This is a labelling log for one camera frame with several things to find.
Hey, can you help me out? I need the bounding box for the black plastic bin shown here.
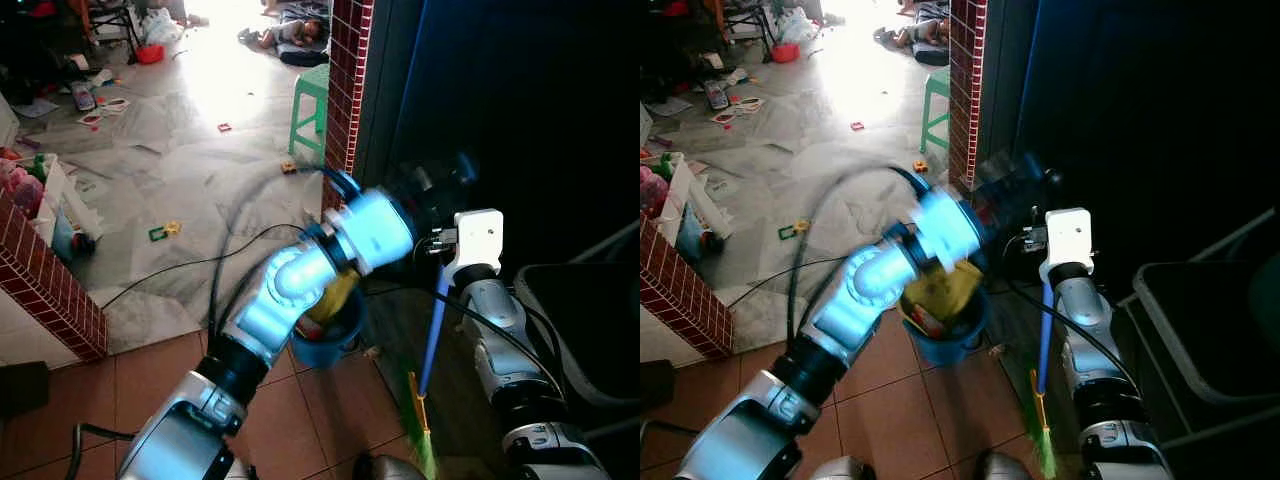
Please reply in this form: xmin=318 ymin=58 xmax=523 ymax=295
xmin=513 ymin=261 xmax=641 ymax=413
xmin=1128 ymin=258 xmax=1280 ymax=446

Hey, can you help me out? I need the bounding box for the blue-handled green broom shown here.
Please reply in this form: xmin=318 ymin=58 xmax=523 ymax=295
xmin=1028 ymin=278 xmax=1061 ymax=479
xmin=406 ymin=264 xmax=449 ymax=479

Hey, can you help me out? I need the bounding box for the blue plastic bucket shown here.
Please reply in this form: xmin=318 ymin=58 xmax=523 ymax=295
xmin=898 ymin=290 xmax=993 ymax=368
xmin=289 ymin=290 xmax=368 ymax=370

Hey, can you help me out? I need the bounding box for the black floor cable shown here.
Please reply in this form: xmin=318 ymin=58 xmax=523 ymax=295
xmin=727 ymin=252 xmax=853 ymax=310
xmin=100 ymin=224 xmax=303 ymax=312

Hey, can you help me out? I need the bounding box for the white toy basket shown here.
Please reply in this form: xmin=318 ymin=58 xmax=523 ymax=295
xmin=640 ymin=148 xmax=738 ymax=263
xmin=0 ymin=148 xmax=103 ymax=263

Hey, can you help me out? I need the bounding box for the green plastic stool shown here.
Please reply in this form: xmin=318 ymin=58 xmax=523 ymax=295
xmin=919 ymin=67 xmax=952 ymax=157
xmin=291 ymin=64 xmax=332 ymax=167

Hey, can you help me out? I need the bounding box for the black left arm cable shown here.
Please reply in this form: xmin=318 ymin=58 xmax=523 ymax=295
xmin=784 ymin=164 xmax=928 ymax=343
xmin=204 ymin=164 xmax=353 ymax=343

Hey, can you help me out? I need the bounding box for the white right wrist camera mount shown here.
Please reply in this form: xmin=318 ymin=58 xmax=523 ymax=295
xmin=444 ymin=207 xmax=505 ymax=287
xmin=1037 ymin=206 xmax=1097 ymax=287

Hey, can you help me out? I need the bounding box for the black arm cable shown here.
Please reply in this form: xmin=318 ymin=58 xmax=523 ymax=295
xmin=1000 ymin=278 xmax=1143 ymax=393
xmin=784 ymin=164 xmax=928 ymax=343
xmin=365 ymin=284 xmax=567 ymax=403
xmin=204 ymin=164 xmax=353 ymax=343

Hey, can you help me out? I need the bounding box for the lying child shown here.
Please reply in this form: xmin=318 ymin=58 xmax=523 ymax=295
xmin=254 ymin=17 xmax=328 ymax=52
xmin=894 ymin=17 xmax=950 ymax=50

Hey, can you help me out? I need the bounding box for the black box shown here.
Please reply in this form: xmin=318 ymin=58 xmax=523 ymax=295
xmin=0 ymin=361 xmax=50 ymax=420
xmin=640 ymin=359 xmax=675 ymax=412

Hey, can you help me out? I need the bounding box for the grey robot leg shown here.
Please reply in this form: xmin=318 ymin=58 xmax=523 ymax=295
xmin=974 ymin=449 xmax=1032 ymax=480
xmin=814 ymin=454 xmax=867 ymax=480
xmin=354 ymin=454 xmax=403 ymax=480

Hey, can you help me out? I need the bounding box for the yellow cloth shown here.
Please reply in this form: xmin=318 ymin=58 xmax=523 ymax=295
xmin=904 ymin=258 xmax=987 ymax=333
xmin=308 ymin=268 xmax=363 ymax=325

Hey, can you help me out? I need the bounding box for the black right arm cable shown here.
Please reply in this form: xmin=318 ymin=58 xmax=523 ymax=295
xmin=365 ymin=284 xmax=567 ymax=403
xmin=1000 ymin=278 xmax=1143 ymax=393

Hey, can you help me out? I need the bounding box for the white plastic bag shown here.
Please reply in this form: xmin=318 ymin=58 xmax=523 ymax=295
xmin=775 ymin=7 xmax=822 ymax=47
xmin=140 ymin=7 xmax=187 ymax=47

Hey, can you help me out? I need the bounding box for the dark metal chair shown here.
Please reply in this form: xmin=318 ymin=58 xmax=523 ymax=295
xmin=718 ymin=0 xmax=778 ymax=58
xmin=88 ymin=0 xmax=143 ymax=63

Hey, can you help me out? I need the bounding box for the dark blue door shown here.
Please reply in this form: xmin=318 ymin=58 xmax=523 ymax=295
xmin=375 ymin=0 xmax=641 ymax=271
xmin=1000 ymin=0 xmax=1280 ymax=263

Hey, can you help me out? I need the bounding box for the dark floor mattress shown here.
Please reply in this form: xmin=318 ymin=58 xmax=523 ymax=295
xmin=276 ymin=0 xmax=332 ymax=68
xmin=903 ymin=0 xmax=952 ymax=68

